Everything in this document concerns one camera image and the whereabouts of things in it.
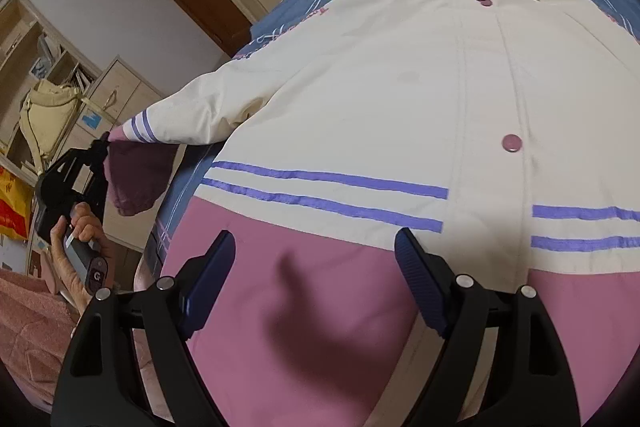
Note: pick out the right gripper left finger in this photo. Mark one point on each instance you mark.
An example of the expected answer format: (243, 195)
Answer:
(204, 277)

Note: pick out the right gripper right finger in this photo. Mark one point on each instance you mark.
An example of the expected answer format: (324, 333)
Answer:
(428, 277)

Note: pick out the cream and pink hooded jacket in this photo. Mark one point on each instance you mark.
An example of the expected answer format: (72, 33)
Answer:
(503, 133)

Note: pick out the person's left hand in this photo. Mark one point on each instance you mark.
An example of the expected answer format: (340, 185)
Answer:
(82, 255)

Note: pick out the red and yellow bag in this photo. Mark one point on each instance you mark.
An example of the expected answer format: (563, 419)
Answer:
(15, 206)

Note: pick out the beige hanging bag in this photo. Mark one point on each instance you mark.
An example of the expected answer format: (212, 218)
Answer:
(46, 112)

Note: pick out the light wood shelf cabinet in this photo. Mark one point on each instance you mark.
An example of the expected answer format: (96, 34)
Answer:
(33, 50)

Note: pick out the pink fleece blanket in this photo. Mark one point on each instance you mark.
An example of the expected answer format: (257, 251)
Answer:
(36, 329)

